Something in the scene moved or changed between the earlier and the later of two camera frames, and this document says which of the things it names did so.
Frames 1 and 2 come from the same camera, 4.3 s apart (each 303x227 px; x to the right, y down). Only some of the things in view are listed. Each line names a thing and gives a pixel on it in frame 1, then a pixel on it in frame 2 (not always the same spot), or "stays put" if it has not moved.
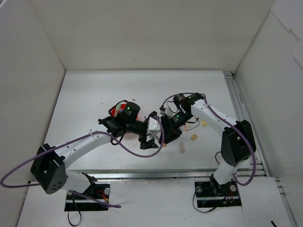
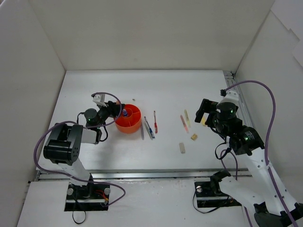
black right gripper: (167, 132) -> (204, 110)
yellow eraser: (194, 136) stays put
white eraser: (182, 146) stays put
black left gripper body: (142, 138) -> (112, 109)
